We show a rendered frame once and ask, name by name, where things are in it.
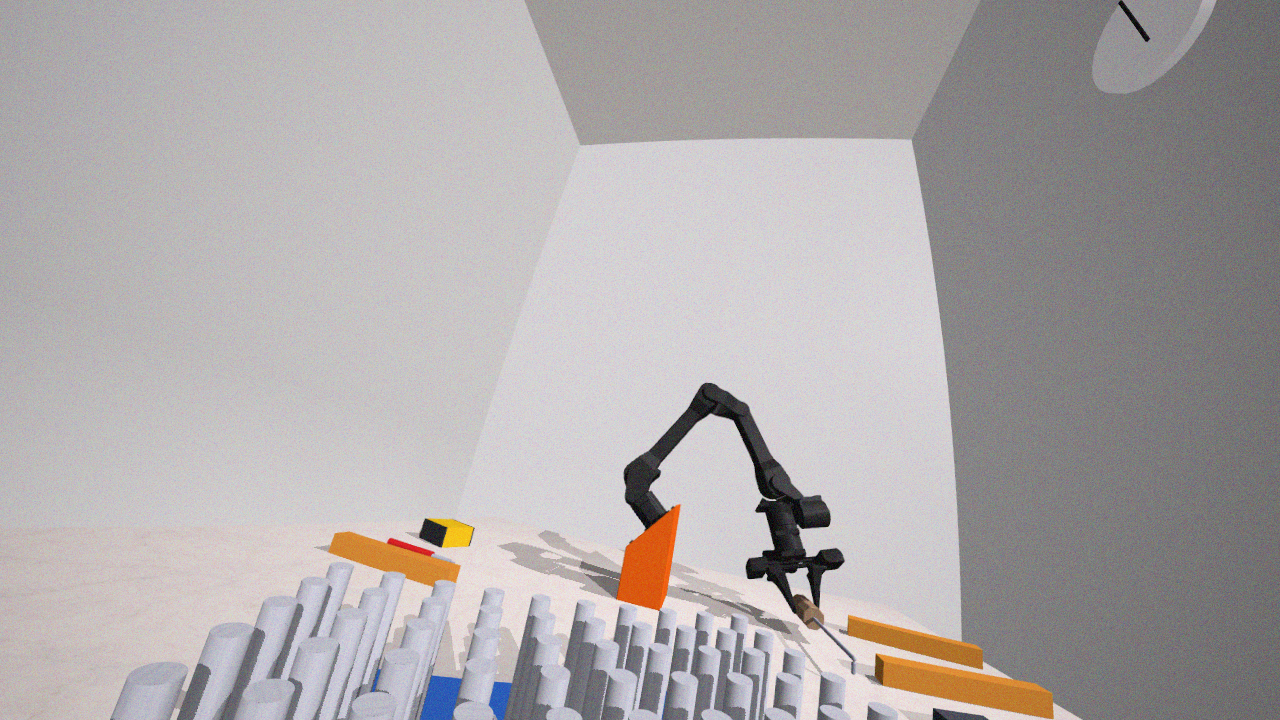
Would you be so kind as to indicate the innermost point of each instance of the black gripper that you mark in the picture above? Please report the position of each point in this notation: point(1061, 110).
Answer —
point(789, 550)

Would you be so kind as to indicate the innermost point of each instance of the wooden-handled tool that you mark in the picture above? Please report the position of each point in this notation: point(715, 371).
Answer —
point(813, 618)

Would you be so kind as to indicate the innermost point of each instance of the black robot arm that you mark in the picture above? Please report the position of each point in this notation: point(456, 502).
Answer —
point(790, 507)

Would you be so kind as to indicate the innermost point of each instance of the yellow box with black end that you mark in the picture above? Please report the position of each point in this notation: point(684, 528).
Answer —
point(446, 533)

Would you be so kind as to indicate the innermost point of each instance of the orange flat bar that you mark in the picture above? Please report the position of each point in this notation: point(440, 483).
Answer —
point(383, 556)
point(974, 688)
point(918, 642)

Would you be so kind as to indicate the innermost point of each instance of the blue flat strip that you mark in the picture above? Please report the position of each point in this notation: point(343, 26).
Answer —
point(442, 695)

